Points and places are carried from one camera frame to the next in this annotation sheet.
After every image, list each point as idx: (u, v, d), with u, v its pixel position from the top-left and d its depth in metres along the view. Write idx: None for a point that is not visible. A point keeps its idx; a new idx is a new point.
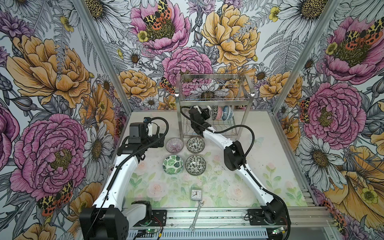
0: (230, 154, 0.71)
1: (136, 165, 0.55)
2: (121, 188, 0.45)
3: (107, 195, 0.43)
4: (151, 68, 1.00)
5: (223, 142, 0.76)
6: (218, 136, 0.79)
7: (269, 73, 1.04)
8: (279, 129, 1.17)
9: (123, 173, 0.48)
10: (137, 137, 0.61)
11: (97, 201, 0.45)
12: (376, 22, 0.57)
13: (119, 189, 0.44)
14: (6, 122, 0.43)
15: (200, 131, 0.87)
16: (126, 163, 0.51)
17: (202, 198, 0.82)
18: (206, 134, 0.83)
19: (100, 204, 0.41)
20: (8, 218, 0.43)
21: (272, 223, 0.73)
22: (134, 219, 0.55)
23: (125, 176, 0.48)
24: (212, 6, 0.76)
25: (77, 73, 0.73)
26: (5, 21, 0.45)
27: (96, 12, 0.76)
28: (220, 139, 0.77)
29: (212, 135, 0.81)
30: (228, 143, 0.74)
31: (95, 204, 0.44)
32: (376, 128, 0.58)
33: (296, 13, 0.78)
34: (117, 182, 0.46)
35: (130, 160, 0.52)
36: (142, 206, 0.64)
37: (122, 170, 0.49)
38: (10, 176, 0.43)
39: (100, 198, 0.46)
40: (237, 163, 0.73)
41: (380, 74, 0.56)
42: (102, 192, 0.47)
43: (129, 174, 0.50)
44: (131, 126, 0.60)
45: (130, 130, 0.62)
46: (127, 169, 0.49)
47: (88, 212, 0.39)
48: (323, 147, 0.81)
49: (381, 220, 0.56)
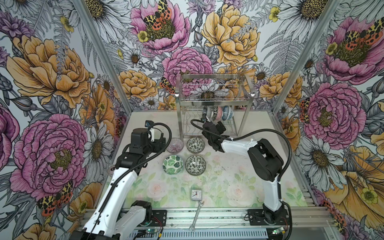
0: (259, 156, 0.53)
1: (136, 179, 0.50)
2: (116, 209, 0.43)
3: (98, 218, 0.40)
4: (151, 68, 1.00)
5: (245, 145, 0.61)
6: (237, 142, 0.65)
7: (269, 73, 1.04)
8: (279, 129, 1.17)
9: (118, 193, 0.45)
10: (138, 147, 0.56)
11: (88, 223, 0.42)
12: (376, 22, 0.57)
13: (111, 211, 0.42)
14: (6, 122, 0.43)
15: (218, 147, 0.74)
16: (123, 179, 0.47)
17: (202, 198, 0.82)
18: (226, 145, 0.70)
19: (90, 229, 0.39)
20: (8, 219, 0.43)
21: (272, 223, 0.73)
22: (132, 226, 0.55)
23: (120, 195, 0.45)
24: (212, 6, 0.76)
25: (77, 73, 0.73)
26: (5, 21, 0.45)
27: (96, 12, 0.76)
28: (240, 143, 0.63)
29: (230, 143, 0.68)
30: (252, 144, 0.59)
31: (85, 228, 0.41)
32: (376, 128, 0.58)
33: (296, 13, 0.78)
34: (110, 202, 0.43)
35: (128, 176, 0.48)
36: (141, 212, 0.62)
37: (118, 187, 0.46)
38: (10, 176, 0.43)
39: (92, 219, 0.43)
40: (271, 168, 0.53)
41: (380, 74, 0.56)
42: (94, 213, 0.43)
43: (126, 190, 0.47)
44: (132, 133, 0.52)
45: (132, 138, 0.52)
46: (123, 187, 0.46)
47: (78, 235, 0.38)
48: (323, 147, 0.81)
49: (381, 220, 0.56)
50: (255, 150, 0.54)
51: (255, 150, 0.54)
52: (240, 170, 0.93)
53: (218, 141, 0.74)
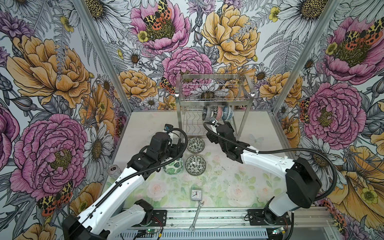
0: (300, 182, 0.44)
1: (142, 183, 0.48)
2: (111, 209, 0.43)
3: (92, 213, 0.41)
4: (151, 68, 1.00)
5: (278, 163, 0.50)
6: (267, 157, 0.54)
7: (269, 73, 1.04)
8: (279, 129, 1.17)
9: (118, 194, 0.44)
10: (155, 152, 0.55)
11: (83, 213, 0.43)
12: (376, 22, 0.57)
13: (105, 211, 0.41)
14: (6, 123, 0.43)
15: (236, 156, 0.62)
16: (128, 180, 0.47)
17: (202, 198, 0.82)
18: (249, 158, 0.59)
19: (82, 220, 0.40)
20: (8, 218, 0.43)
21: (272, 224, 0.73)
22: (126, 225, 0.56)
23: (121, 195, 0.45)
24: (212, 6, 0.76)
25: (77, 73, 0.73)
26: (5, 21, 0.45)
27: (96, 12, 0.76)
28: (272, 161, 0.52)
29: (257, 157, 0.56)
30: (289, 165, 0.48)
31: (79, 216, 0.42)
32: (376, 128, 0.58)
33: (296, 13, 0.78)
34: (108, 200, 0.43)
35: (134, 180, 0.47)
36: (140, 214, 0.62)
37: (121, 187, 0.45)
38: (10, 176, 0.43)
39: (88, 211, 0.41)
40: (311, 196, 0.44)
41: (380, 74, 0.56)
42: (91, 206, 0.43)
43: (130, 191, 0.48)
44: (153, 137, 0.55)
45: (152, 142, 0.55)
46: (126, 190, 0.46)
47: (70, 222, 0.39)
48: (323, 147, 0.81)
49: (381, 220, 0.56)
50: (295, 174, 0.44)
51: (295, 174, 0.45)
52: (240, 170, 0.93)
53: (235, 150, 0.63)
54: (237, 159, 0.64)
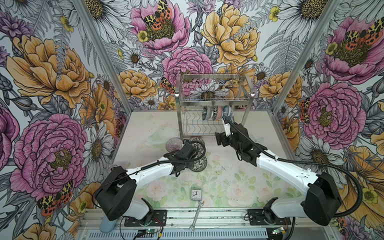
0: (323, 199, 0.41)
1: (167, 174, 0.60)
2: (149, 178, 0.51)
3: (138, 172, 0.49)
4: (151, 68, 1.00)
5: (299, 175, 0.47)
6: (288, 167, 0.50)
7: (269, 73, 1.04)
8: (279, 129, 1.17)
9: (157, 169, 0.54)
10: (184, 155, 0.68)
11: (131, 169, 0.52)
12: (376, 22, 0.57)
13: (147, 176, 0.50)
14: (5, 123, 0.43)
15: (251, 158, 0.59)
16: (164, 164, 0.57)
17: (202, 198, 0.82)
18: (268, 164, 0.54)
19: (129, 173, 0.47)
20: (8, 218, 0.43)
21: (272, 223, 0.73)
22: (131, 213, 0.56)
23: (157, 172, 0.53)
24: (212, 5, 0.76)
25: (77, 73, 0.73)
26: (5, 21, 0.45)
27: (96, 12, 0.76)
28: (293, 172, 0.48)
29: (275, 164, 0.52)
30: (311, 180, 0.45)
31: (128, 170, 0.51)
32: (376, 128, 0.58)
33: (296, 13, 0.78)
34: (150, 170, 0.52)
35: (169, 166, 0.58)
36: (144, 210, 0.62)
37: (159, 166, 0.55)
38: (10, 176, 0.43)
39: (134, 169, 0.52)
40: (331, 214, 0.42)
41: (380, 74, 0.56)
42: (137, 168, 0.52)
43: (159, 174, 0.56)
44: (186, 143, 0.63)
45: (184, 147, 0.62)
46: (162, 169, 0.55)
47: (117, 172, 0.46)
48: (323, 147, 0.81)
49: (381, 220, 0.56)
50: (318, 190, 0.41)
51: (318, 190, 0.41)
52: (240, 170, 0.93)
53: (250, 151, 0.59)
54: (251, 162, 0.61)
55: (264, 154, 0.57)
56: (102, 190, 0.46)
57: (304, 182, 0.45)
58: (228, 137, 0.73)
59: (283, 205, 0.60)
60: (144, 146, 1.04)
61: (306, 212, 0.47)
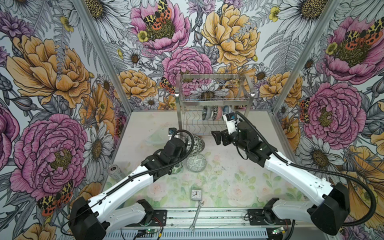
0: (337, 212, 0.38)
1: (149, 184, 0.52)
2: (118, 201, 0.44)
3: (102, 200, 0.43)
4: (151, 68, 1.00)
5: (313, 184, 0.44)
6: (300, 173, 0.47)
7: (269, 73, 1.04)
8: (279, 129, 1.17)
9: (129, 187, 0.47)
10: (167, 156, 0.57)
11: (94, 197, 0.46)
12: (376, 22, 0.57)
13: (114, 202, 0.43)
14: (6, 122, 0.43)
15: (258, 158, 0.55)
16: (139, 178, 0.49)
17: (202, 198, 0.82)
18: (278, 169, 0.51)
19: (92, 203, 0.42)
20: (8, 218, 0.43)
21: (272, 223, 0.73)
22: (125, 223, 0.56)
23: (129, 190, 0.46)
24: (212, 5, 0.76)
25: (77, 73, 0.73)
26: (5, 21, 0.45)
27: (96, 12, 0.76)
28: (306, 180, 0.45)
29: (286, 169, 0.49)
30: (326, 190, 0.42)
31: (90, 200, 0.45)
32: (376, 128, 0.58)
33: (296, 13, 0.78)
34: (118, 192, 0.45)
35: (145, 178, 0.50)
36: (140, 214, 0.62)
37: (132, 182, 0.48)
38: (10, 176, 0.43)
39: (98, 197, 0.44)
40: (340, 224, 0.40)
41: (380, 74, 0.56)
42: (101, 194, 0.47)
43: (136, 190, 0.49)
44: (168, 142, 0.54)
45: (167, 146, 0.57)
46: (136, 185, 0.48)
47: (80, 204, 0.41)
48: (323, 147, 0.81)
49: (381, 220, 0.56)
50: (333, 203, 0.39)
51: (333, 203, 0.39)
52: (240, 170, 0.93)
53: (258, 151, 0.55)
54: (257, 162, 0.55)
55: (275, 156, 0.52)
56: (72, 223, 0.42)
57: (318, 192, 0.42)
58: (232, 136, 0.67)
59: (285, 208, 0.60)
60: (144, 146, 1.04)
61: (314, 220, 0.46)
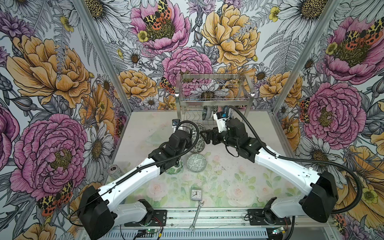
0: (325, 199, 0.40)
1: (156, 176, 0.53)
2: (127, 191, 0.46)
3: (111, 189, 0.44)
4: (151, 68, 1.00)
5: (301, 174, 0.45)
6: (288, 165, 0.48)
7: (269, 73, 1.04)
8: (279, 129, 1.17)
9: (137, 178, 0.48)
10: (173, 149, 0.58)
11: (103, 187, 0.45)
12: (376, 22, 0.57)
13: (124, 191, 0.44)
14: (6, 123, 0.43)
15: (249, 154, 0.56)
16: (147, 169, 0.50)
17: (202, 198, 0.82)
18: (266, 161, 0.52)
19: (102, 192, 0.43)
20: (8, 219, 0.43)
21: (272, 223, 0.73)
22: (128, 219, 0.56)
23: (138, 181, 0.47)
24: (212, 5, 0.76)
25: (77, 73, 0.73)
26: (5, 21, 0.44)
27: (96, 12, 0.76)
28: (295, 171, 0.46)
29: (276, 161, 0.50)
30: (313, 179, 0.43)
31: (99, 189, 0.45)
32: (376, 128, 0.58)
33: (296, 13, 0.78)
34: (128, 181, 0.46)
35: (153, 169, 0.51)
36: (141, 212, 0.62)
37: (140, 173, 0.49)
38: (10, 176, 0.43)
39: (108, 186, 0.44)
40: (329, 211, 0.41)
41: (380, 74, 0.56)
42: (111, 183, 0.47)
43: (144, 181, 0.50)
44: (172, 134, 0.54)
45: (171, 139, 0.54)
46: (144, 176, 0.49)
47: (90, 193, 0.42)
48: (323, 147, 0.81)
49: (381, 220, 0.56)
50: (321, 191, 0.41)
51: (321, 191, 0.41)
52: (240, 170, 0.93)
53: (248, 147, 0.56)
54: (248, 157, 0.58)
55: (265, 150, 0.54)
56: (81, 212, 0.43)
57: (306, 181, 0.44)
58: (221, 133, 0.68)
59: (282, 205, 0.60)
60: (144, 146, 1.04)
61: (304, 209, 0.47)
